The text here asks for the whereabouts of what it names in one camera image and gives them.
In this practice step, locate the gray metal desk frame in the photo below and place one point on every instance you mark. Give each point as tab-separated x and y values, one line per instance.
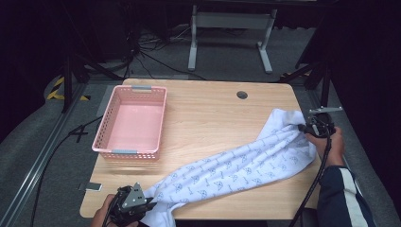
233	21

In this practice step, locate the black tape cross mark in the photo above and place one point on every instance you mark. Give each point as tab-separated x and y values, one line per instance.
79	133

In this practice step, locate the gray round table grommet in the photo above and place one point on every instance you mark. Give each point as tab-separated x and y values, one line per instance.
242	95

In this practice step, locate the black metal stand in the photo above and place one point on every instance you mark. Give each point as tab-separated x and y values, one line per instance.
67	85
325	88

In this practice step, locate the aluminium floor rail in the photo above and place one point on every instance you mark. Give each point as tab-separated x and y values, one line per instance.
38	164

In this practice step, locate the gray tape piece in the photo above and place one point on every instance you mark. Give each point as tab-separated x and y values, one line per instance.
91	186

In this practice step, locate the pink plastic basket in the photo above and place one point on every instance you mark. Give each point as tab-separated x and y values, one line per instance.
132	126

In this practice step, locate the right arm in striped sleeve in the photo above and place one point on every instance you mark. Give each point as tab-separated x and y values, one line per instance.
362	176

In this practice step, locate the person's right hand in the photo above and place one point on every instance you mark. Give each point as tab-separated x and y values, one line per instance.
335	151

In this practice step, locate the white patterned towel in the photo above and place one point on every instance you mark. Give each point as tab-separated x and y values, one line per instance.
236	170

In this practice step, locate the person's left hand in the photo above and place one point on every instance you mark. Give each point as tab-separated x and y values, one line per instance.
102	217

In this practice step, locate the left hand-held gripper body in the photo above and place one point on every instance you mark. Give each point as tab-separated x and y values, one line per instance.
132	205

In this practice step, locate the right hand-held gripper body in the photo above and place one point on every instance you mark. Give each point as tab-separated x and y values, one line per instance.
321	124

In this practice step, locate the yellow black hazard tape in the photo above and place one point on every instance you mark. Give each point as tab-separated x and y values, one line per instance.
54	93

